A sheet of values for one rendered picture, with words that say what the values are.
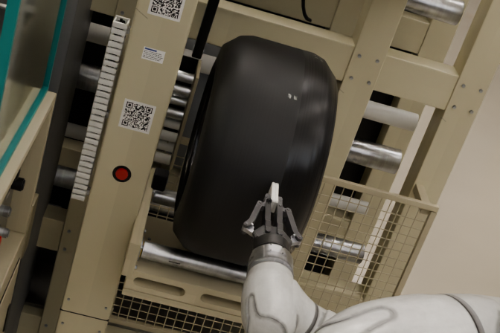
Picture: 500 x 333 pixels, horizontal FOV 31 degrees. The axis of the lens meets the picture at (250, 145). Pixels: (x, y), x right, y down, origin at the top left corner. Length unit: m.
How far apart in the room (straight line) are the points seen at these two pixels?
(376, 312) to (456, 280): 3.47
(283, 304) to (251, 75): 0.61
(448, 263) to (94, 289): 2.62
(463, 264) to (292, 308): 3.13
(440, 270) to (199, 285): 2.49
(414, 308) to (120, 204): 1.25
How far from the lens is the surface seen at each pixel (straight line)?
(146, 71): 2.08
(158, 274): 2.22
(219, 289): 2.24
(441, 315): 1.12
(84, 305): 2.42
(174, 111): 2.55
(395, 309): 1.10
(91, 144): 2.22
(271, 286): 1.64
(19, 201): 2.15
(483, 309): 1.17
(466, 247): 4.90
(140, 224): 2.23
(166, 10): 2.02
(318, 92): 2.04
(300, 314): 1.66
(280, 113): 1.98
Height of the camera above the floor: 2.12
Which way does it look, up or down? 25 degrees down
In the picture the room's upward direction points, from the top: 18 degrees clockwise
